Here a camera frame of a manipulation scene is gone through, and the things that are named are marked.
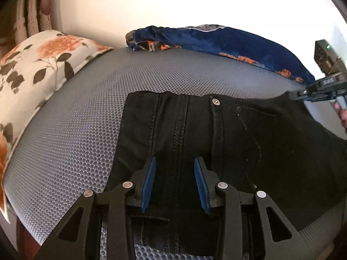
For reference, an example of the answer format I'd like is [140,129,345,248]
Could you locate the white orange floral pillow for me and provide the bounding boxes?
[0,29,114,217]

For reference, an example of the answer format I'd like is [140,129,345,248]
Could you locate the blue floral blanket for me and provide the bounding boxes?
[125,25,315,85]

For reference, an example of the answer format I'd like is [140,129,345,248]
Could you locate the beige curtain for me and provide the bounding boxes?
[1,0,52,56]

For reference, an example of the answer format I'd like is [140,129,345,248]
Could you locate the right hand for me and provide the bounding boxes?
[334,101,347,133]

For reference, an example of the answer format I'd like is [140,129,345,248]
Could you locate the grey mesh mattress pad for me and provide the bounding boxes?
[4,49,346,259]

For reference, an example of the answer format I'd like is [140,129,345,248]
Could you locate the black denim pants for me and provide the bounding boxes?
[106,92,346,257]

